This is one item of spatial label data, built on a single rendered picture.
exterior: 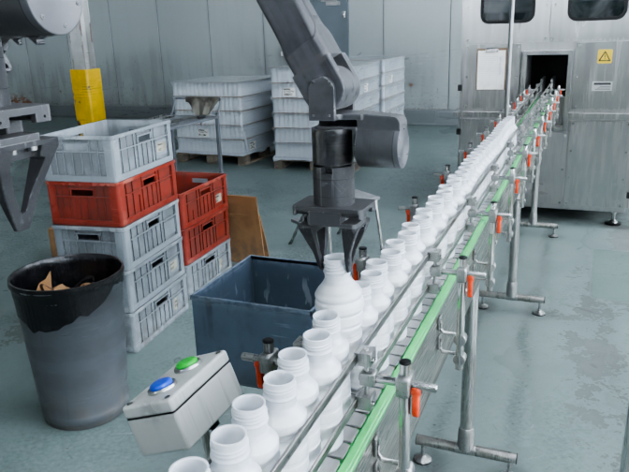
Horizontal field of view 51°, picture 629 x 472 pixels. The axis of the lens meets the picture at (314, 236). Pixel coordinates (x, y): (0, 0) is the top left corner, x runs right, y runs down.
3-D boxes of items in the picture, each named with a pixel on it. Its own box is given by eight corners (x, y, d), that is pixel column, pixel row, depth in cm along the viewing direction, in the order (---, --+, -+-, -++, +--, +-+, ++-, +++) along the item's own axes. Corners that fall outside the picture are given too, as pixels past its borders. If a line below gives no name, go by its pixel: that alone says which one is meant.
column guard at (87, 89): (95, 141, 1037) (86, 69, 1004) (76, 140, 1051) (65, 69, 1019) (111, 138, 1072) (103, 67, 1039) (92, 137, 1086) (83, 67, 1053)
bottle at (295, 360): (314, 449, 89) (310, 339, 84) (327, 478, 83) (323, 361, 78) (270, 459, 87) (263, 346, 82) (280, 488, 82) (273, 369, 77)
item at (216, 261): (190, 301, 400) (186, 267, 394) (132, 294, 413) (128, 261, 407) (233, 268, 455) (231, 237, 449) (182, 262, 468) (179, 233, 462)
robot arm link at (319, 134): (320, 116, 92) (304, 121, 87) (368, 117, 89) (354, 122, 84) (321, 165, 94) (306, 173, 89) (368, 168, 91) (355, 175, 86)
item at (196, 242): (186, 267, 394) (183, 231, 387) (128, 261, 407) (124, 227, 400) (231, 237, 449) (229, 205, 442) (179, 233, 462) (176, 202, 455)
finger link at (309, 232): (316, 259, 99) (314, 199, 96) (362, 264, 96) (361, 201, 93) (299, 274, 93) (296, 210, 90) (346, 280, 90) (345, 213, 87)
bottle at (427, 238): (437, 287, 143) (439, 213, 138) (431, 298, 138) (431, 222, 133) (410, 284, 145) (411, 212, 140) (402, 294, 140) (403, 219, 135)
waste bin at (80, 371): (94, 448, 260) (71, 297, 241) (7, 426, 276) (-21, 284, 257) (161, 390, 300) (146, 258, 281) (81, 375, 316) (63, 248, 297)
